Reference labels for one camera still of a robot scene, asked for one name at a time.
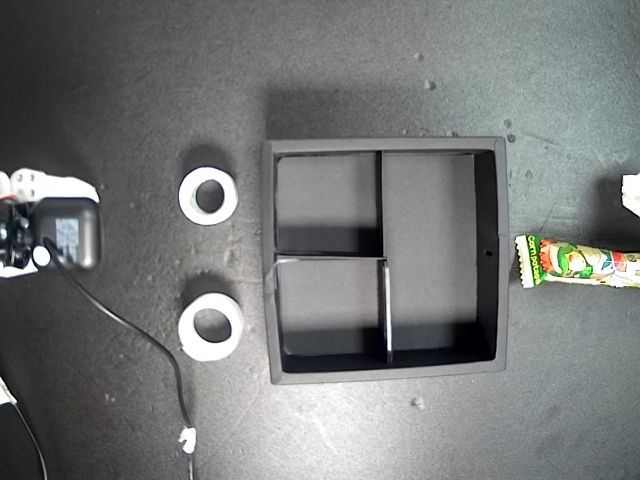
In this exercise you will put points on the small white connector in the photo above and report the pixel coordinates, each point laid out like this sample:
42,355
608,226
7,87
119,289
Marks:
6,392

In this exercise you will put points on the white tape roll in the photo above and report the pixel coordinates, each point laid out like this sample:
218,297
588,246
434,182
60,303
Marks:
186,202
187,340

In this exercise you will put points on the green printed snack bar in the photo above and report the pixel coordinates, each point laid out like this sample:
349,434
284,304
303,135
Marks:
575,262

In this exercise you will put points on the black compartment tray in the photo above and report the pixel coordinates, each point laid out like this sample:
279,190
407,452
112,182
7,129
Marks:
430,210

